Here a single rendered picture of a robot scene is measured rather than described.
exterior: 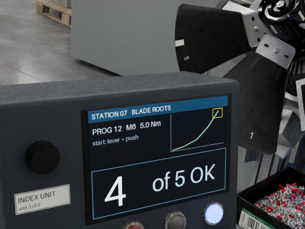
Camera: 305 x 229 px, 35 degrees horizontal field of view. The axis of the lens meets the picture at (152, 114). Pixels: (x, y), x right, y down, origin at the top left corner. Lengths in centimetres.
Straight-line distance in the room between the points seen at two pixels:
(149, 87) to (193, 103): 5
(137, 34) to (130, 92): 331
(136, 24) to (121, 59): 34
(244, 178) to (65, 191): 219
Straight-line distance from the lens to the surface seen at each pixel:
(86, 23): 410
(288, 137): 128
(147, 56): 374
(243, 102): 115
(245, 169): 258
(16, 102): 42
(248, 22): 131
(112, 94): 45
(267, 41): 123
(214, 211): 54
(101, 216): 47
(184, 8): 143
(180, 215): 52
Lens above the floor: 143
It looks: 25 degrees down
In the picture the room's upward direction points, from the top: 7 degrees clockwise
